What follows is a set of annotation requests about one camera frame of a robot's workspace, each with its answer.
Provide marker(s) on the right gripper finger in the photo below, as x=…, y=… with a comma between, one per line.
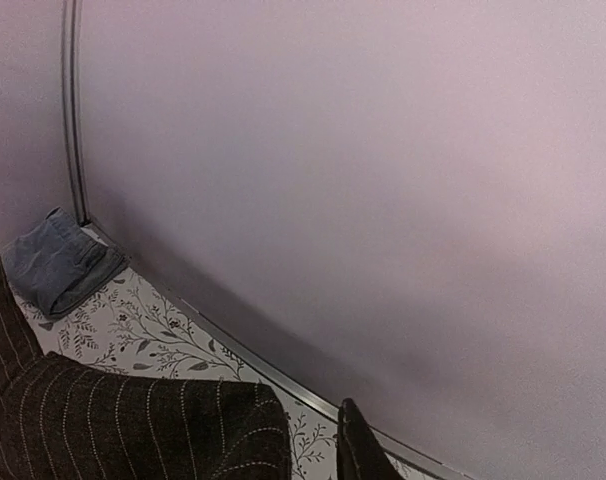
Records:
x=359, y=456

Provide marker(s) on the black striped garment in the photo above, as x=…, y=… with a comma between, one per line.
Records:
x=60, y=419

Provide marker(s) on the light blue denim skirt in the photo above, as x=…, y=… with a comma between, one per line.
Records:
x=57, y=266

